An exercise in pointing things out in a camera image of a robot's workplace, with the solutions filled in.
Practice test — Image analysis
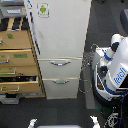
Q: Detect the grey box on cabinet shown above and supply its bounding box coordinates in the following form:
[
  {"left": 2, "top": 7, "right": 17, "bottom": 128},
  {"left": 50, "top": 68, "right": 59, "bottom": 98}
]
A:
[{"left": 0, "top": 6, "right": 26, "bottom": 17}]

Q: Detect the coiled cable on floor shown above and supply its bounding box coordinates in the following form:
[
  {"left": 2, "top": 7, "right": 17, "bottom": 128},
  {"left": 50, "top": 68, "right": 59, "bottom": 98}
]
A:
[{"left": 78, "top": 43, "right": 100, "bottom": 94}]

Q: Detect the white fridge body with drawers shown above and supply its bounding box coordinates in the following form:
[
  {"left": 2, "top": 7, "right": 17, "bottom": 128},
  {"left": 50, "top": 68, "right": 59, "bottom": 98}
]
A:
[{"left": 38, "top": 58, "right": 82, "bottom": 99}]

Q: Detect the wooden drawer cabinet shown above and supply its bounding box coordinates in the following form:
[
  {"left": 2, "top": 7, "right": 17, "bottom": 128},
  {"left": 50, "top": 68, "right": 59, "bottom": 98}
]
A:
[{"left": 0, "top": 17, "right": 45, "bottom": 97}]

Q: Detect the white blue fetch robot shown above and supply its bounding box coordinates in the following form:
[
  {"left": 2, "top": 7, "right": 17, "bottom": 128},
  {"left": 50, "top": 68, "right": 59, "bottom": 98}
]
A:
[{"left": 92, "top": 34, "right": 128, "bottom": 106}]

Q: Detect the green android sticker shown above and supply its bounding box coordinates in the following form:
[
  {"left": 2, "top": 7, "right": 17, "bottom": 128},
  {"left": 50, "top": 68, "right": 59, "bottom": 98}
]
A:
[{"left": 37, "top": 3, "right": 49, "bottom": 18}]

